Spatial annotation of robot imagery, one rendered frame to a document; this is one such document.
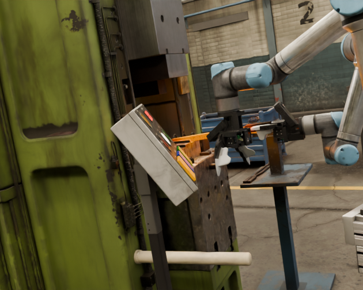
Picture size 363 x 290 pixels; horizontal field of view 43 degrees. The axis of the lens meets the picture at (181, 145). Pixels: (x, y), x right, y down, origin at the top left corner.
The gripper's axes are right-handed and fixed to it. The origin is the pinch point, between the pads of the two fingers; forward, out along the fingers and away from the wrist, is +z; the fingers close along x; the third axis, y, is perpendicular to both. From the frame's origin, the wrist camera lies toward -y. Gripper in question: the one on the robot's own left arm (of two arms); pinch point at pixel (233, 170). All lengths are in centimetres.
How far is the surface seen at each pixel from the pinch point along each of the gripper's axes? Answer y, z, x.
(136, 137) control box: 3.5, -19.2, -37.8
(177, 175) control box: 9.2, -7.2, -30.9
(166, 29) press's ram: -39, -53, 15
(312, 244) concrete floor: -77, 93, 145
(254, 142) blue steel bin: -269, 59, 321
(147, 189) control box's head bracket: -8.8, -1.3, -28.8
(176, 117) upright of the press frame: -67, -15, 35
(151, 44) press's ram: -38, -47, 5
